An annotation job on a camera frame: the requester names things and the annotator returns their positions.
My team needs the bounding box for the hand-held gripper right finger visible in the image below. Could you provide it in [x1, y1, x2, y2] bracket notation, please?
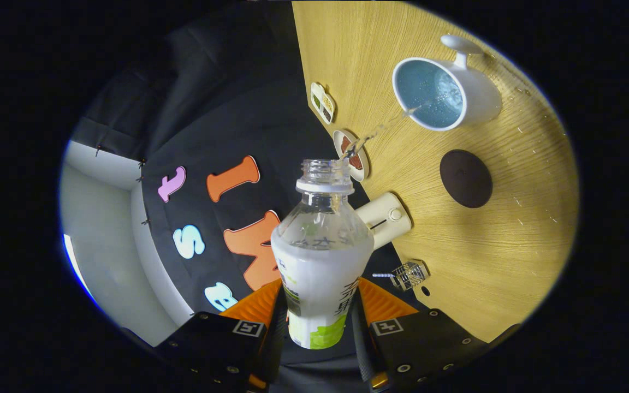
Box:
[350, 277, 487, 393]

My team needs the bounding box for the white toaster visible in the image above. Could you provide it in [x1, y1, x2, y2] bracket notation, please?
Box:
[354, 192, 412, 251]

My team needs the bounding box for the black backdrop cloth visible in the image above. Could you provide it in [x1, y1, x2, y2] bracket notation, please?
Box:
[72, 0, 430, 385]

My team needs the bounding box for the white divided dish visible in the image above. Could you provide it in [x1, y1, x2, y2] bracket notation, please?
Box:
[310, 82, 336, 124]

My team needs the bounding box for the dark brown round coaster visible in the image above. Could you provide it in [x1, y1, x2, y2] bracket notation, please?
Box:
[440, 149, 494, 209]

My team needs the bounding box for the clear juice bottle white label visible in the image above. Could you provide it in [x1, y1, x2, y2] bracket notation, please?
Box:
[270, 158, 375, 350]

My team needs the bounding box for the white cup with knob handle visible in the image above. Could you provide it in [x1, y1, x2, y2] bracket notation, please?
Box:
[392, 34, 503, 132]

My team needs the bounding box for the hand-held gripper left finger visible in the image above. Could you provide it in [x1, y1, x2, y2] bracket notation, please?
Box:
[156, 278, 288, 392]

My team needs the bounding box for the wire mesh holder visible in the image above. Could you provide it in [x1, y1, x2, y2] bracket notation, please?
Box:
[390, 260, 431, 291]

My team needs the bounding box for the white round plate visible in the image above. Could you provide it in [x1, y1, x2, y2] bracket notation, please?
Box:
[333, 129, 370, 182]

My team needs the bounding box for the wooden table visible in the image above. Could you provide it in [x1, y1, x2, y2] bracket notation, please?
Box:
[292, 0, 580, 343]

